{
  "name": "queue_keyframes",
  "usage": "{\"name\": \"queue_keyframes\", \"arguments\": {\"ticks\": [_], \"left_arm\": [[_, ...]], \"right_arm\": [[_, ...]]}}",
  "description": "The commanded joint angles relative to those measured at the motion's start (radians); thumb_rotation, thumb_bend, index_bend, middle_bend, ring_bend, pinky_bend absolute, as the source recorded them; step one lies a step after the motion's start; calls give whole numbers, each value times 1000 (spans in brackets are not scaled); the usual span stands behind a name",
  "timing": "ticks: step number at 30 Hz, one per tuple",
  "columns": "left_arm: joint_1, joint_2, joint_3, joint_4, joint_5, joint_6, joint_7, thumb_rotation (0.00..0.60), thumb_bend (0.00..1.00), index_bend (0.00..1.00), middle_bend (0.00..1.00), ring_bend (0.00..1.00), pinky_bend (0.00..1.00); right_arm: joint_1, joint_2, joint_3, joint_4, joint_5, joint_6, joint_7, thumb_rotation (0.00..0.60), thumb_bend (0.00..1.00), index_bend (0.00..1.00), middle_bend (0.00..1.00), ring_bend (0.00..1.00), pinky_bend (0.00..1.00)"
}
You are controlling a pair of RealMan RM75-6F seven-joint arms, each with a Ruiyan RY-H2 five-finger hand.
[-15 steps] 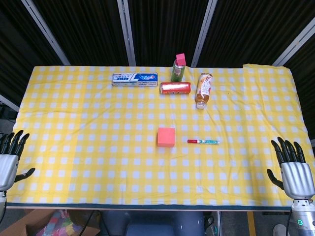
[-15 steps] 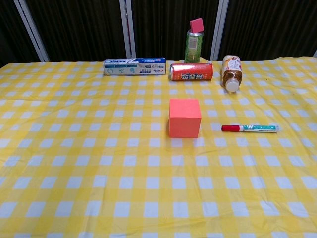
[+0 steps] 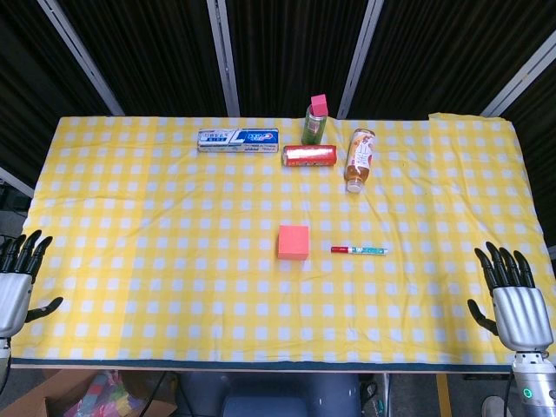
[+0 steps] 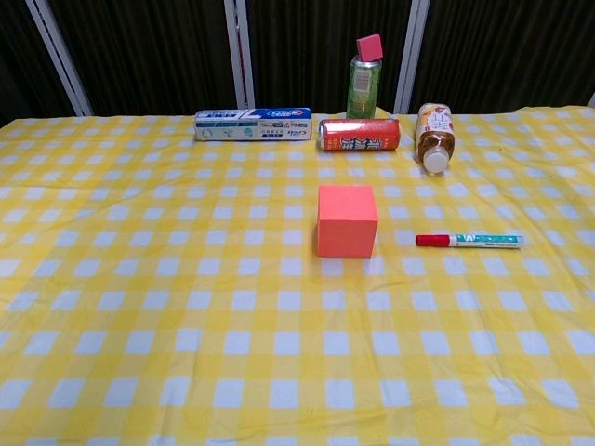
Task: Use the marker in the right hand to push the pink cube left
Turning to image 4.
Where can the orange foam cube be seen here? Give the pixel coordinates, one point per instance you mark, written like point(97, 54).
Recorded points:
point(346, 227)

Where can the red capped marker pen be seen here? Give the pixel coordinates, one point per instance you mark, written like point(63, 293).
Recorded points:
point(483, 240)

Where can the yellow checkered tablecloth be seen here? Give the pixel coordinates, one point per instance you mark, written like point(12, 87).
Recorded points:
point(186, 325)

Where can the red drink can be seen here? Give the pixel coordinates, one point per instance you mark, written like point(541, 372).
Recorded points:
point(358, 135)

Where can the blue white toothpaste box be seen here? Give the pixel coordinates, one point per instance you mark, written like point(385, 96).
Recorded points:
point(251, 125)

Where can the green spray can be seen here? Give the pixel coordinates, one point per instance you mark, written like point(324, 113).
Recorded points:
point(363, 88)

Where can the tea bottle with white cap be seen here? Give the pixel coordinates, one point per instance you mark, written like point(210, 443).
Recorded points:
point(434, 135)

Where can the small pink foam cube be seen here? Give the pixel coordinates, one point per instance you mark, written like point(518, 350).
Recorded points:
point(369, 47)

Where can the black pleated curtain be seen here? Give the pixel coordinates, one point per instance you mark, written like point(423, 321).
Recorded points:
point(149, 51)

